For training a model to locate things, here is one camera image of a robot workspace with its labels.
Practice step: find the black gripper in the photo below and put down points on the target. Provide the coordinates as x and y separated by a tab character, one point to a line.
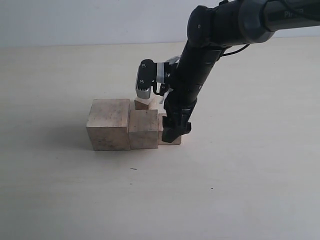
179	105

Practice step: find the third largest wooden cube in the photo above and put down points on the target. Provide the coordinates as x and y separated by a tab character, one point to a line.
177	141

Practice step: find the second largest wooden cube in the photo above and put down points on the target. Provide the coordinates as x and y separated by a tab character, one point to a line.
143	129

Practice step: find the smallest wooden cube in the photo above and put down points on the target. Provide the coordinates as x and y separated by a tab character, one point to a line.
145	104

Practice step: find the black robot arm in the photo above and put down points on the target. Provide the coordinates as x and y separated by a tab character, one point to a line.
210	33

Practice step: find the white zip tie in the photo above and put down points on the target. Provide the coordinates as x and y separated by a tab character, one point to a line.
165	95

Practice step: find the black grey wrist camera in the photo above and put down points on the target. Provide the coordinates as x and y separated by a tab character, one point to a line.
155	77

